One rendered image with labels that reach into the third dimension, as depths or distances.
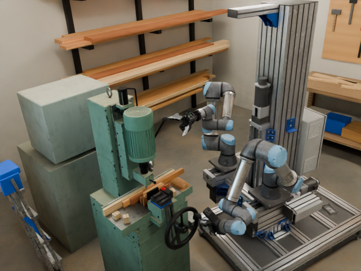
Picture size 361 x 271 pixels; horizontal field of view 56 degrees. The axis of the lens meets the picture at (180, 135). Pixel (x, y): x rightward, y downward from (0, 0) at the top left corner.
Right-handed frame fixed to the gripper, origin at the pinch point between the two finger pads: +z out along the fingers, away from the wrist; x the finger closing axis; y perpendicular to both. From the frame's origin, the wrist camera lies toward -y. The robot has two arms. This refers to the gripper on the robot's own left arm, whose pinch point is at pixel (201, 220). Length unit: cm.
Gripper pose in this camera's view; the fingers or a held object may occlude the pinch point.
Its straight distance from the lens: 219.3
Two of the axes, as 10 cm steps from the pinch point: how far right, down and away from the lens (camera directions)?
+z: -5.5, 1.3, 8.3
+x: 7.3, -4.1, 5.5
